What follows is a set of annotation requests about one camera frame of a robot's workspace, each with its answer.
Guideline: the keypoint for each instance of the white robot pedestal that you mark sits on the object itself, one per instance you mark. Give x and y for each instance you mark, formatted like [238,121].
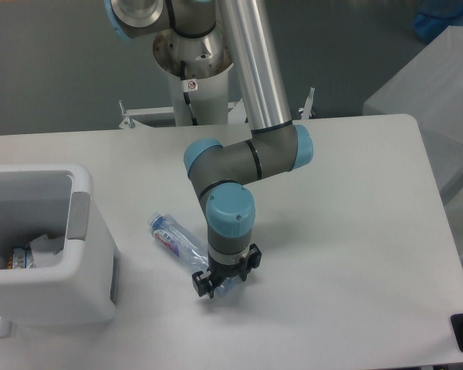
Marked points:
[197,73]

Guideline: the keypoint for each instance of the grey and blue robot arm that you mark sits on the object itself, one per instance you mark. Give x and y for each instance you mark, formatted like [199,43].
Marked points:
[220,174]

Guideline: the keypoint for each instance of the white pedestal base frame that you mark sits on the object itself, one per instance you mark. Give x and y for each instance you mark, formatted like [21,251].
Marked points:
[165,117]

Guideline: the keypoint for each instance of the clear plastic water bottle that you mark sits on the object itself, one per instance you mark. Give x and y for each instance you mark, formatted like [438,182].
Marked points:
[190,252]

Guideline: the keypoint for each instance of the white trash can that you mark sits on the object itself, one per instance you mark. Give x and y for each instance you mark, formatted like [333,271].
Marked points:
[57,200]

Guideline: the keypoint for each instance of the blue object on floor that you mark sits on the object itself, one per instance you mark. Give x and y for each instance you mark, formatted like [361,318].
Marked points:
[433,17]

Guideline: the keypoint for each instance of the white wrapper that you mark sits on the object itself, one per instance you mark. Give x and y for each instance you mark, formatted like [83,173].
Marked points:
[46,251]

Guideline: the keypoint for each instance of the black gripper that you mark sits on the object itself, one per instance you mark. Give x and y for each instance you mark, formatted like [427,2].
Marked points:
[206,282]

